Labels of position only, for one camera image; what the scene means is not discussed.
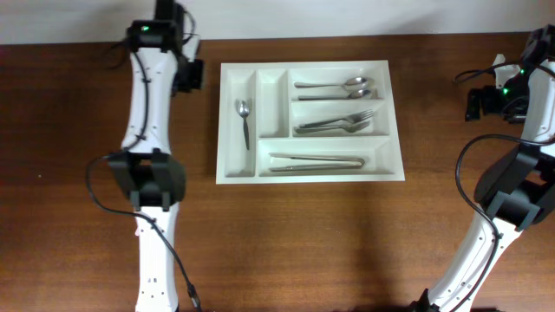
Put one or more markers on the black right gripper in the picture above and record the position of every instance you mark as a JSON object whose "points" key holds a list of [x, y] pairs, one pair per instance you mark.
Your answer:
{"points": [[488, 105]]}

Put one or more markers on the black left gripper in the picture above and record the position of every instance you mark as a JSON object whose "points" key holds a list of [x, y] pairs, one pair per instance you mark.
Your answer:
{"points": [[198, 82]]}

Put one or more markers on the small bent spoon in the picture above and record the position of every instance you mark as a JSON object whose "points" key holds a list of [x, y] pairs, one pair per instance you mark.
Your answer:
{"points": [[244, 110]]}

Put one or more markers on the silver fork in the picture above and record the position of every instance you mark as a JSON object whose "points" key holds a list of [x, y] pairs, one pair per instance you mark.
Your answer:
{"points": [[351, 118], [351, 128]]}

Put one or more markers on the silver tablespoon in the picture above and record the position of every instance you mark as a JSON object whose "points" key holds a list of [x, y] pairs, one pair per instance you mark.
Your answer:
{"points": [[355, 95], [352, 84]]}

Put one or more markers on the dark chopstick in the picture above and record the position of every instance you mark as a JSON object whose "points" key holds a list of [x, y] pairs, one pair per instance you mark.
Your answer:
{"points": [[318, 157], [317, 167]]}

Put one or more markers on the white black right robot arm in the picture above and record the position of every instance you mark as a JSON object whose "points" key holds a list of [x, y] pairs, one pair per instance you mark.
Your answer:
{"points": [[516, 191]]}

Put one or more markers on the white plastic cutlery tray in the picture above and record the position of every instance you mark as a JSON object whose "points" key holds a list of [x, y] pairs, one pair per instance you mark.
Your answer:
{"points": [[276, 112]]}

